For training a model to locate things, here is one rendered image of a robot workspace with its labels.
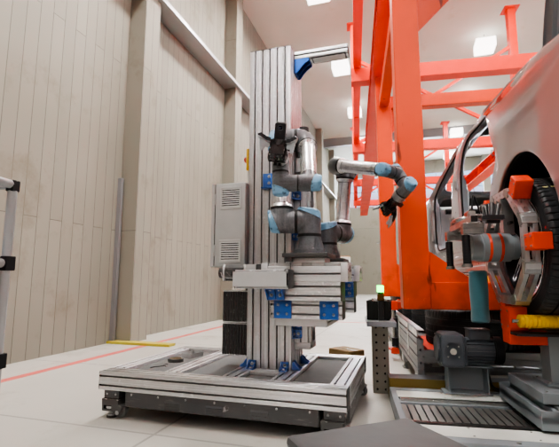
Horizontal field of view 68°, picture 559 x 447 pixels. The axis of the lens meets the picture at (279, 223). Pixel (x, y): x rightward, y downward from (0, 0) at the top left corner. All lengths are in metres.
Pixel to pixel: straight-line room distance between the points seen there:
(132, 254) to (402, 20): 3.57
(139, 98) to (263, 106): 3.10
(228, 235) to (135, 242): 2.77
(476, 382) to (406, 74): 1.90
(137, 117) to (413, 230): 3.70
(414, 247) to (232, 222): 1.11
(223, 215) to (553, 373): 1.76
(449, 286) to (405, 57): 1.48
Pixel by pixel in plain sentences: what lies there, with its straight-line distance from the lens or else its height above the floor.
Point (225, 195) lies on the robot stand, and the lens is 2.33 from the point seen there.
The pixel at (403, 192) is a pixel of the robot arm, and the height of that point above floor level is 1.18.
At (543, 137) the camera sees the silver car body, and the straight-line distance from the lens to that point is 2.11.
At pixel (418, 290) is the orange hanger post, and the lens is 2.61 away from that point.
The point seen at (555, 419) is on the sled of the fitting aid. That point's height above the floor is 0.14.
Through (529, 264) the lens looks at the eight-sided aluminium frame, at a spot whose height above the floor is 0.76.
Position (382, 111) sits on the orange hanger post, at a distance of 4.90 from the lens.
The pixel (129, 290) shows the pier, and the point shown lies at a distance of 4.95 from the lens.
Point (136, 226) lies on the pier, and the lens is 4.98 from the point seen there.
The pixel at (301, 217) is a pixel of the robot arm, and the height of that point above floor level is 0.99.
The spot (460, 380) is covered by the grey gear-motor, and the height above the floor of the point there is 0.14.
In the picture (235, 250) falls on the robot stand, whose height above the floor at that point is 0.85.
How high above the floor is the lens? 0.69
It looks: 8 degrees up
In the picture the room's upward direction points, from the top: straight up
